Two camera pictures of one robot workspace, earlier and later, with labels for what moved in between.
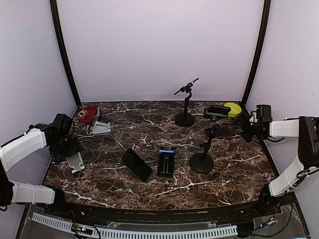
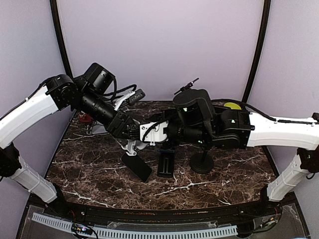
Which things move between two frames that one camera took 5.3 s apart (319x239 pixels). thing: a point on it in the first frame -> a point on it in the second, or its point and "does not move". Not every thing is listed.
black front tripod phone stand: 202,162 does not move
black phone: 135,163 does not move
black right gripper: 248,137 -> 158,122
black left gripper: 75,147 -> 117,126
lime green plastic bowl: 236,109 does not move
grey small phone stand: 76,162 -> 139,145
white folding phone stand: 100,127 does not move
